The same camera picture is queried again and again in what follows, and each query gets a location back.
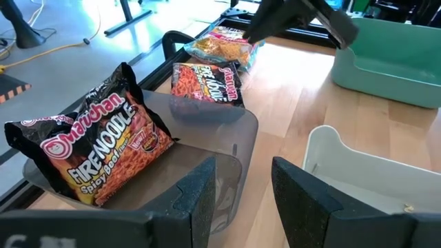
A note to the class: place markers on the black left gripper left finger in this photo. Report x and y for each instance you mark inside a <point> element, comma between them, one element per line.
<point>179,224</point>

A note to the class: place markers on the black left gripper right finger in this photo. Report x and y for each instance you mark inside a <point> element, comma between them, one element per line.
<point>310,220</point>

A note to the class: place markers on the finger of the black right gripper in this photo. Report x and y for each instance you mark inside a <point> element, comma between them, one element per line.
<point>337,27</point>
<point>275,17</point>

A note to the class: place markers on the smoky translucent plastic bin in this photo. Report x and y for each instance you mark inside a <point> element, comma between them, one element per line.
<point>200,144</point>

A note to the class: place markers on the black fire noodle pack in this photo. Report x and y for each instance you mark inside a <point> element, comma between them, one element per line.
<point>103,144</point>
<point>206,82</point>

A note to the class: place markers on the orange snack packet top-right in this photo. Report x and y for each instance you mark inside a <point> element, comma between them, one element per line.
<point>220,48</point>

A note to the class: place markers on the pale grey plastic bin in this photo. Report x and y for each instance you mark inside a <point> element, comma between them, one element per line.
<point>344,165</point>

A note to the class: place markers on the green plastic bin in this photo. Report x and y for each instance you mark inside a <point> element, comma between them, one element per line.
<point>389,79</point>

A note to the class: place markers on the black hazard-striped floor mat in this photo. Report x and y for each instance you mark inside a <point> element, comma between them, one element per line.
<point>10,91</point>

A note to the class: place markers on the black stand leg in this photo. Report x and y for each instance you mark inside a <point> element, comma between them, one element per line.
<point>20,31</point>

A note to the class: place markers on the black frame bracket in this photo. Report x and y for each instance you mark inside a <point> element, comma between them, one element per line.
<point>169,43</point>

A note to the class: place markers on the black desk frame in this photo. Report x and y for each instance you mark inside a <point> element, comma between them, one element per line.
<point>126,13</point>

